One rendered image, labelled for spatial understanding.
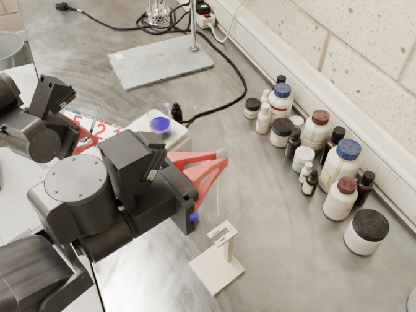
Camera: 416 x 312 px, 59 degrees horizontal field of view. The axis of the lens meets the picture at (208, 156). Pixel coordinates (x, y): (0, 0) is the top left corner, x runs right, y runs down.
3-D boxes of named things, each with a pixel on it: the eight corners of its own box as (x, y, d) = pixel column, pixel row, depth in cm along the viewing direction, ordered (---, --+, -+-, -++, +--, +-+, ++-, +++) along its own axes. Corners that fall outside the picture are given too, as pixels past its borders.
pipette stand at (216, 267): (213, 296, 69) (214, 266, 60) (188, 265, 73) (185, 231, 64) (245, 271, 73) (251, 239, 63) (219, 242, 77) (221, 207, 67)
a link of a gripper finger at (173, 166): (210, 127, 48) (149, 160, 44) (247, 159, 44) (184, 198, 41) (210, 161, 53) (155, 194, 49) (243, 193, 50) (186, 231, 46)
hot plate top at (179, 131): (152, 161, 81) (151, 158, 80) (117, 135, 86) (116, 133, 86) (189, 132, 87) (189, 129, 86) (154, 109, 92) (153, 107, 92)
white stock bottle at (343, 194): (323, 220, 80) (335, 192, 73) (321, 199, 84) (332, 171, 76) (349, 222, 80) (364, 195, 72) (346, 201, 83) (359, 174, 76)
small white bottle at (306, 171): (296, 178, 88) (301, 161, 83) (305, 175, 88) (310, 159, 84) (301, 186, 86) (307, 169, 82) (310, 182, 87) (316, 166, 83)
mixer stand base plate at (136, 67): (124, 91, 110) (124, 88, 109) (106, 57, 121) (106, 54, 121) (215, 66, 118) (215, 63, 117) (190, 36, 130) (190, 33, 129)
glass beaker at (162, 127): (161, 147, 83) (158, 121, 77) (145, 137, 85) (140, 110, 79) (179, 133, 86) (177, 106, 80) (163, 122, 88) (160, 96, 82)
